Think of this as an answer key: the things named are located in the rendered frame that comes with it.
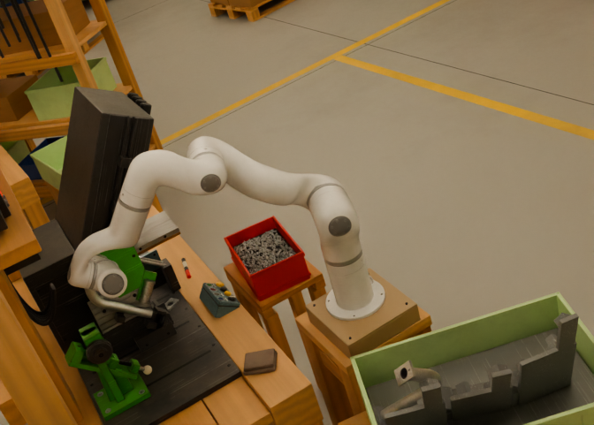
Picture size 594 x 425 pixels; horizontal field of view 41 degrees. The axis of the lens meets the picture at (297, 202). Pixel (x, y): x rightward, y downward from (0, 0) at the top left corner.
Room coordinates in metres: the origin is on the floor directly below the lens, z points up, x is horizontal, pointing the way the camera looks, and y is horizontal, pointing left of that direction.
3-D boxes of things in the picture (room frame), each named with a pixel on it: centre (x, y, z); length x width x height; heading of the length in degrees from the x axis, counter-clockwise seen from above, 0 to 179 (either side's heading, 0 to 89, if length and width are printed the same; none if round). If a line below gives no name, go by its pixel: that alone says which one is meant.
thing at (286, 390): (2.37, 0.43, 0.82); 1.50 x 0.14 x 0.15; 20
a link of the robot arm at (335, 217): (1.93, -0.09, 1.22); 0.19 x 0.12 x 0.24; 3
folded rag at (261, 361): (1.83, 0.25, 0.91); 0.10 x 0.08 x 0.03; 78
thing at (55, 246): (2.33, 0.86, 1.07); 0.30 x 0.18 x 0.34; 20
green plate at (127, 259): (2.23, 0.61, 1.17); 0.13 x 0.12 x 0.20; 20
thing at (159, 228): (2.39, 0.63, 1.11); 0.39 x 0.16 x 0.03; 110
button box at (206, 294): (2.20, 0.35, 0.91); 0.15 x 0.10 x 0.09; 20
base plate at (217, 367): (2.28, 0.69, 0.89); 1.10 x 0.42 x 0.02; 20
